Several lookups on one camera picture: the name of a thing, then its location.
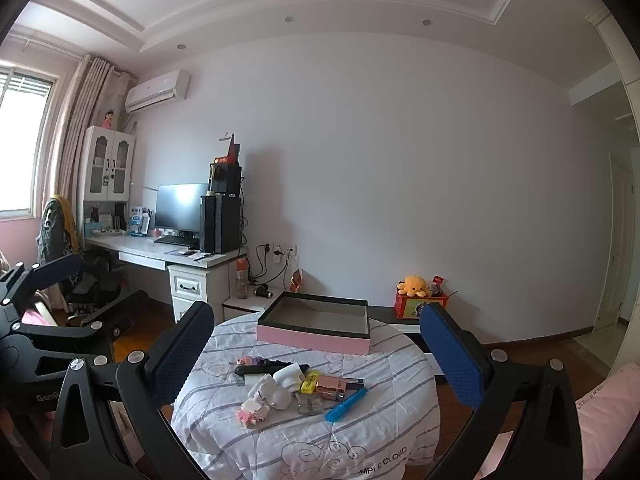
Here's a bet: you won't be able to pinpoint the black box with gold circle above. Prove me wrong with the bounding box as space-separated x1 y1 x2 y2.
208 162 243 196

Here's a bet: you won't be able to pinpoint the yellow plush octopus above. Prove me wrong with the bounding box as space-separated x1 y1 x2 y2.
397 275 431 297

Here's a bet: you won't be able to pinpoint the black office chair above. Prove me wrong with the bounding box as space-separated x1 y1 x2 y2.
60 252 146 321

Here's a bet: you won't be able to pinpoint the pink pillow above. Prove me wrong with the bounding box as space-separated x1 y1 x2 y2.
475 362 640 480

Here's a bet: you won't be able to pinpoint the window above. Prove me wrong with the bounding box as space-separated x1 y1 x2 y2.
0 60 61 221

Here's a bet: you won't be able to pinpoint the round table with striped cloth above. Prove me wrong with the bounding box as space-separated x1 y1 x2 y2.
170 310 441 480

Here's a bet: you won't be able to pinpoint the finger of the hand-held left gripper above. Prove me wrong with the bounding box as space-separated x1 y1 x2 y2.
10 289 147 361
0 254 83 321

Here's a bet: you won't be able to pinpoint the orange capped bottle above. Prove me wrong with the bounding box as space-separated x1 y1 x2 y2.
235 257 251 298

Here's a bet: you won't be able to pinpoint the pink storage box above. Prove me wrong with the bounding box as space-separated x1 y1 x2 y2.
256 291 372 356

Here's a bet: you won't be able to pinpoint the white handheld device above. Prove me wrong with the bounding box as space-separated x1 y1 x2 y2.
272 362 311 391

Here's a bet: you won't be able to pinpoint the white hutch cabinet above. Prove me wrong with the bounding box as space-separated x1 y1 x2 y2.
80 126 137 233

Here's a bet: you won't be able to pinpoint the beige curtain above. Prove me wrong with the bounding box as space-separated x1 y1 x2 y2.
35 54 138 241

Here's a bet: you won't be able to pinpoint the black remote control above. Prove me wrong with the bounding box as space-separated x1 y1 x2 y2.
234 360 297 377

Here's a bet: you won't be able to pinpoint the white low cabinet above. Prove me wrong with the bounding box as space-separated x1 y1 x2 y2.
221 287 278 321

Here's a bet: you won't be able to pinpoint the black computer monitor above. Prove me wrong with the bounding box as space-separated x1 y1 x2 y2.
154 183 208 241

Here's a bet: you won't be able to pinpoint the rose gold container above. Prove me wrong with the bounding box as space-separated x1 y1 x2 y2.
317 375 349 398

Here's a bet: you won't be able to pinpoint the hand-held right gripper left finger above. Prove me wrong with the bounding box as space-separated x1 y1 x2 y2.
50 301 216 480

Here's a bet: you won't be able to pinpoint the black cables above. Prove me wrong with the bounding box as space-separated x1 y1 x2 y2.
247 245 288 281

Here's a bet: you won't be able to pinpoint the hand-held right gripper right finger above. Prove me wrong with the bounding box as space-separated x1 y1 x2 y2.
419 302 583 480

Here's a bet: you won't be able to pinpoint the white door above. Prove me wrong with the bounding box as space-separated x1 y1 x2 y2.
595 152 633 331

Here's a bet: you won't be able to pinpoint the blue and white box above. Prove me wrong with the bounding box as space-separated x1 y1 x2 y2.
127 205 151 237

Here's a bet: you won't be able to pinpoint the white desk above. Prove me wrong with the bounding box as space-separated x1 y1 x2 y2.
82 232 248 326

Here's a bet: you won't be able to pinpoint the pink bedsheet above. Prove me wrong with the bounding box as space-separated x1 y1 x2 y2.
20 307 56 328

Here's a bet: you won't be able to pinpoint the white air conditioner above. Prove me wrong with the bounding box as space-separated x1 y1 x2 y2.
124 70 191 113

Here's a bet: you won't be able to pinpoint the red printed box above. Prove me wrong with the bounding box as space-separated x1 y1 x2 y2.
393 290 449 320

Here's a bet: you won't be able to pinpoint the red and black box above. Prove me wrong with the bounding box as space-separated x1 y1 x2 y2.
215 133 241 165

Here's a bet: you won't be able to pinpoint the black computer tower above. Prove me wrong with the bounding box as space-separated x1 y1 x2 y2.
199 194 242 255

